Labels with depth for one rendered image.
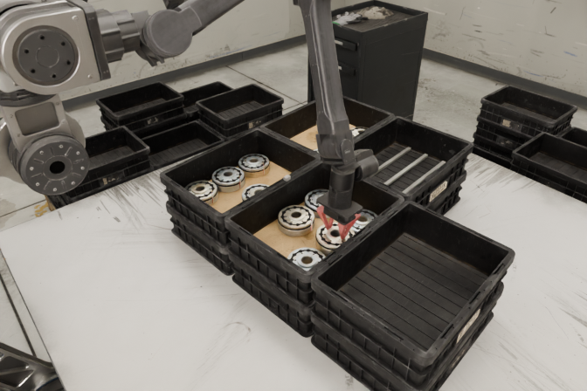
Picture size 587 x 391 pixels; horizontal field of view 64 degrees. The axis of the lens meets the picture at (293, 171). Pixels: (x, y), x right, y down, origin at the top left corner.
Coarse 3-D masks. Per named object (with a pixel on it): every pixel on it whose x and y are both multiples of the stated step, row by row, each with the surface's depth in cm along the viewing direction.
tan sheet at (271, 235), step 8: (272, 224) 134; (320, 224) 134; (256, 232) 131; (264, 232) 131; (272, 232) 131; (280, 232) 131; (312, 232) 131; (264, 240) 128; (272, 240) 128; (280, 240) 128; (288, 240) 128; (296, 240) 128; (304, 240) 128; (312, 240) 128; (280, 248) 126; (288, 248) 126; (296, 248) 126
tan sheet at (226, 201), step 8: (272, 168) 158; (280, 168) 158; (264, 176) 154; (272, 176) 154; (280, 176) 154; (248, 184) 150; (232, 192) 147; (240, 192) 147; (224, 200) 144; (232, 200) 144; (240, 200) 143; (216, 208) 140; (224, 208) 140
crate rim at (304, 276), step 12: (312, 168) 140; (384, 192) 130; (252, 204) 125; (396, 204) 125; (228, 216) 121; (384, 216) 121; (228, 228) 120; (240, 228) 118; (252, 240) 114; (348, 240) 113; (264, 252) 112; (276, 252) 110; (336, 252) 110; (288, 264) 107; (324, 264) 107; (300, 276) 105
